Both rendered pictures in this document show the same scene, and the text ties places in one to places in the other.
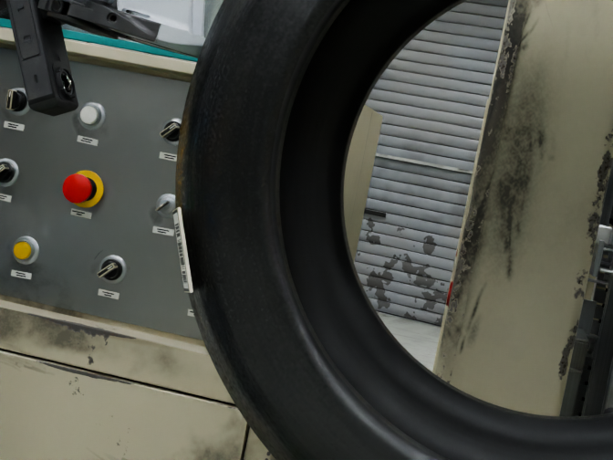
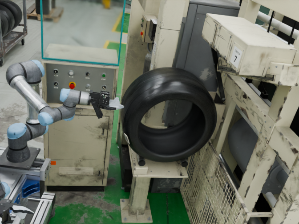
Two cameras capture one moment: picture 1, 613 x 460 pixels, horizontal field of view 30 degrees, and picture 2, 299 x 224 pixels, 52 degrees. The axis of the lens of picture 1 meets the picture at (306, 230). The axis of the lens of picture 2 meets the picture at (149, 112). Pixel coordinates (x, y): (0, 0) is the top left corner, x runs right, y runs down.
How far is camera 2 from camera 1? 1.26 m
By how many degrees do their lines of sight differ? 34
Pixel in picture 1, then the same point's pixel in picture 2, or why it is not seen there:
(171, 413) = (95, 118)
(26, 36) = (96, 110)
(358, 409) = (150, 152)
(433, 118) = not seen: outside the picture
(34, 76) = (98, 115)
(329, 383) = (146, 150)
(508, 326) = (154, 114)
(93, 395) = (82, 118)
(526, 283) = (156, 109)
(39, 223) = not seen: hidden behind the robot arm
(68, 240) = not seen: hidden behind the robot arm
